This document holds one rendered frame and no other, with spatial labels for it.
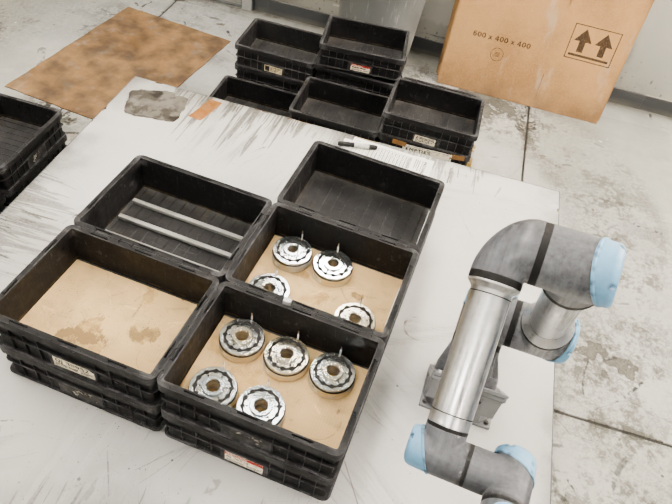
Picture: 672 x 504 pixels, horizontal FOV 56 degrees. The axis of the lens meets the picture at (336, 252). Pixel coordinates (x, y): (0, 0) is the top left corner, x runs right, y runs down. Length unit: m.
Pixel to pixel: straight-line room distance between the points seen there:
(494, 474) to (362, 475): 0.44
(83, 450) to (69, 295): 0.36
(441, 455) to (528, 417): 0.59
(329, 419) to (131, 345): 0.47
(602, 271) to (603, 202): 2.52
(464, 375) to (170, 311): 0.74
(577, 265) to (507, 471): 0.36
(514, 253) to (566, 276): 0.09
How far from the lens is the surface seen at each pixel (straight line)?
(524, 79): 4.14
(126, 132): 2.28
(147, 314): 1.55
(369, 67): 3.07
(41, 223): 1.99
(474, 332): 1.13
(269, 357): 1.44
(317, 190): 1.87
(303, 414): 1.40
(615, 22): 4.11
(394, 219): 1.83
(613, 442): 2.68
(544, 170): 3.69
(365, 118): 2.99
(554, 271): 1.14
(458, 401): 1.13
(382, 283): 1.65
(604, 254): 1.15
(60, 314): 1.59
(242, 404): 1.38
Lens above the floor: 2.06
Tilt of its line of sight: 46 degrees down
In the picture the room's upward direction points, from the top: 11 degrees clockwise
